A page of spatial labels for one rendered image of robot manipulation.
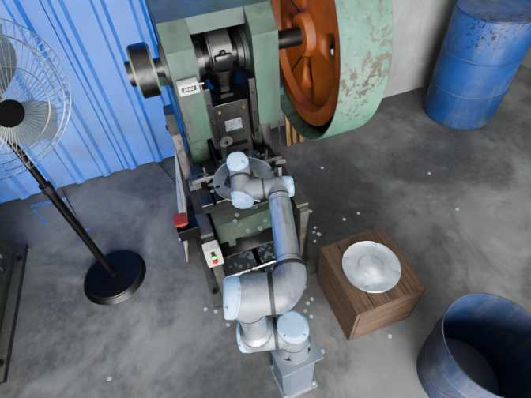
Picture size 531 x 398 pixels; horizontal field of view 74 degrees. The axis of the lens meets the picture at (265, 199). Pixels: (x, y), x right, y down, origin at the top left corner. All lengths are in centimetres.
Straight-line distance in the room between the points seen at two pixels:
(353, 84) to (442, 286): 150
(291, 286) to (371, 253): 100
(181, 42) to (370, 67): 61
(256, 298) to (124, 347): 138
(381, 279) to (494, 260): 94
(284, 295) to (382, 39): 81
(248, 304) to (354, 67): 77
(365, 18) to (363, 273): 117
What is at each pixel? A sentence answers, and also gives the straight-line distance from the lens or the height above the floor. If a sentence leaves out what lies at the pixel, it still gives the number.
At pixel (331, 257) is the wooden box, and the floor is 35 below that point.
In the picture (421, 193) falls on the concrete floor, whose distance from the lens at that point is 278.
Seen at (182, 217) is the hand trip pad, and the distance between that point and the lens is 159.
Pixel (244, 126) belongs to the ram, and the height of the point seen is 104.
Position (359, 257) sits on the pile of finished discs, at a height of 36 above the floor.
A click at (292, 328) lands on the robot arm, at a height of 68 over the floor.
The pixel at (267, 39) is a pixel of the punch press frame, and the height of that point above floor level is 141.
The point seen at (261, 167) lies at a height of 78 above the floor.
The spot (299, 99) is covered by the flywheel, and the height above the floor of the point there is 103.
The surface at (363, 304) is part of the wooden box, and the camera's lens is 179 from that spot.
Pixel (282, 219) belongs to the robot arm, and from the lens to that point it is 110.
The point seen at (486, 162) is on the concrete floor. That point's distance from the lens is 322.
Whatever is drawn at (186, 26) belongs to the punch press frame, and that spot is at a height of 148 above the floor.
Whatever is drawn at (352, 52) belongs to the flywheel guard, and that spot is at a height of 144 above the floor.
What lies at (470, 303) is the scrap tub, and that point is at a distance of 190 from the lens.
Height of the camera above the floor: 195
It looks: 49 degrees down
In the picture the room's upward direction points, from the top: 5 degrees counter-clockwise
